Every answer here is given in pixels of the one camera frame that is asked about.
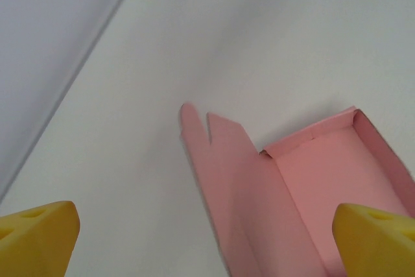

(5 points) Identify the pink paper box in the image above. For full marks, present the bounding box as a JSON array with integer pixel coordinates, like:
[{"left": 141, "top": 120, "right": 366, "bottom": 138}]
[{"left": 180, "top": 103, "right": 415, "bottom": 277}]

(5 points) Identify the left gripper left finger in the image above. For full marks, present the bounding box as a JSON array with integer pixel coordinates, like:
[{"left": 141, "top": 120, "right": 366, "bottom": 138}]
[{"left": 0, "top": 200, "right": 80, "bottom": 277}]

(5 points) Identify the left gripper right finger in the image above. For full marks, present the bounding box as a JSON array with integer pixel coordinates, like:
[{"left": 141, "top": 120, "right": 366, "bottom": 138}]
[{"left": 331, "top": 202, "right": 415, "bottom": 277}]

